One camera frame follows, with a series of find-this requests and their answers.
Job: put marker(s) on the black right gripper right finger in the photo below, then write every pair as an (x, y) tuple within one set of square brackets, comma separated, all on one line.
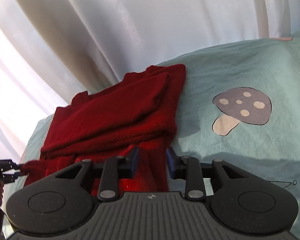
[(191, 170)]

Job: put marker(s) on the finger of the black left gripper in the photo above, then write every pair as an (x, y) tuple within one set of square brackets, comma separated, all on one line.
[(8, 164), (10, 177)]

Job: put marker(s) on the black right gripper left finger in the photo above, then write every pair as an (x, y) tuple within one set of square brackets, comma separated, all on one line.
[(109, 173)]

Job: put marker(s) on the white sheer curtain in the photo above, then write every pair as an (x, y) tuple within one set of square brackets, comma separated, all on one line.
[(50, 50)]

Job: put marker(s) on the teal mushroom print bedsheet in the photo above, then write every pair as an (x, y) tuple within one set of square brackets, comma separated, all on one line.
[(240, 103)]

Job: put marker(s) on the red knitted cardigan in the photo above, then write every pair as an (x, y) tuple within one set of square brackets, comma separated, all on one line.
[(138, 112)]

